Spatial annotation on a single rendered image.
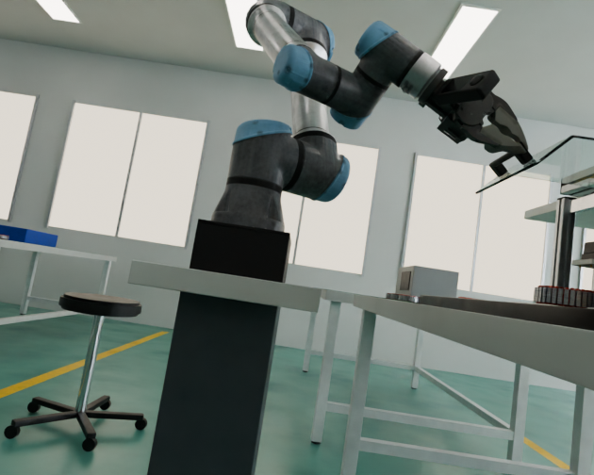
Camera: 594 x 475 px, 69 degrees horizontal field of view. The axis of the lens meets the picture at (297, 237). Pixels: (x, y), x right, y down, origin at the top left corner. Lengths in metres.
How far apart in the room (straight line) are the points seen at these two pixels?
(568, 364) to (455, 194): 5.35
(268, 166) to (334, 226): 4.54
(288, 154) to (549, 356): 0.59
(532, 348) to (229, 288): 0.44
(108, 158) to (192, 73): 1.52
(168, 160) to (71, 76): 1.69
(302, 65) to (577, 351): 0.60
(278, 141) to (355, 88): 0.18
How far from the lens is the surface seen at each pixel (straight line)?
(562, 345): 0.50
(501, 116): 0.88
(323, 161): 0.93
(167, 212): 5.59
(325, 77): 0.84
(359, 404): 1.80
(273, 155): 0.87
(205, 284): 0.73
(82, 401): 2.20
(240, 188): 0.85
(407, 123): 5.88
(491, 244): 5.88
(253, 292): 0.72
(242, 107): 5.80
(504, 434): 2.54
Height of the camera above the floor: 0.75
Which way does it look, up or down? 6 degrees up
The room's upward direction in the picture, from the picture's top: 9 degrees clockwise
